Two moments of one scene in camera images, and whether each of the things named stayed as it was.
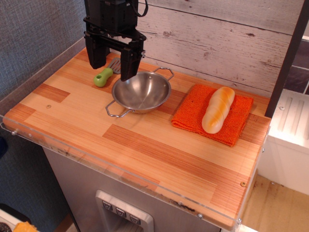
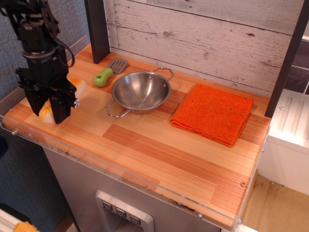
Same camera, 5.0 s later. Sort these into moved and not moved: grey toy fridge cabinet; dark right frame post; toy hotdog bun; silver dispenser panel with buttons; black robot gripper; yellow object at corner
Moved: black robot gripper; toy hotdog bun
Not moved: yellow object at corner; silver dispenser panel with buttons; grey toy fridge cabinet; dark right frame post
